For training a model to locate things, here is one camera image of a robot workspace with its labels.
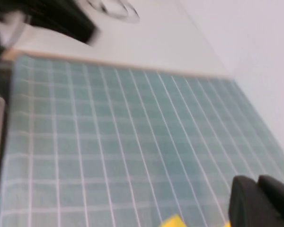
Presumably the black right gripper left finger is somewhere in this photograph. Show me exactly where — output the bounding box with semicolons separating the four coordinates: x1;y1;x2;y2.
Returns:
228;175;284;227

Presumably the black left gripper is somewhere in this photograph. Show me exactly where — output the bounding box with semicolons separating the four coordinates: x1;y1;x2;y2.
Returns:
29;0;102;46

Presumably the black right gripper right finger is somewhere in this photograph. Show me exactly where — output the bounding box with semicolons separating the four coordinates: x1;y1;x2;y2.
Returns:
257;174;284;224

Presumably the yellow plastic cup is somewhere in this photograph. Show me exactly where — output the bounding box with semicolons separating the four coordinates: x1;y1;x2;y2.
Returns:
160;214;232;227

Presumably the green white grid tablecloth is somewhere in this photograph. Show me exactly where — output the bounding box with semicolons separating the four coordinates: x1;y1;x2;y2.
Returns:
0;55;284;227

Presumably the black camera cable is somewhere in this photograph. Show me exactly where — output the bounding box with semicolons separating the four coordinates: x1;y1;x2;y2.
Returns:
87;0;141;24

